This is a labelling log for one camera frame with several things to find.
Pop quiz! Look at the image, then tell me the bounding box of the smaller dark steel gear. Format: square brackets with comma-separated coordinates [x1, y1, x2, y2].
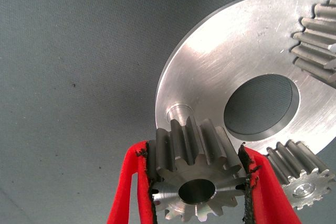
[147, 115, 248, 223]

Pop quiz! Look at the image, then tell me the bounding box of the dark grey table cloth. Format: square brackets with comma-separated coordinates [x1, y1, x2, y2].
[0, 0, 336, 224]

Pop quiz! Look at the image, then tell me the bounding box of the round metal plate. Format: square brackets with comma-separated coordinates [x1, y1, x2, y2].
[154, 0, 336, 156]

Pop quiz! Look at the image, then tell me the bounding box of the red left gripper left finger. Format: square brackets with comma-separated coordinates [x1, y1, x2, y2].
[106, 140, 158, 224]

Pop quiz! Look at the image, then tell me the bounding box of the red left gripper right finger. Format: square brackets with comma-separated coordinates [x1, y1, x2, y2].
[237, 143, 302, 224]

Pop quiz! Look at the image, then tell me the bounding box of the small steel gear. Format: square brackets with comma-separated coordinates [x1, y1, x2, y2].
[290, 0, 336, 90]
[265, 139, 336, 211]

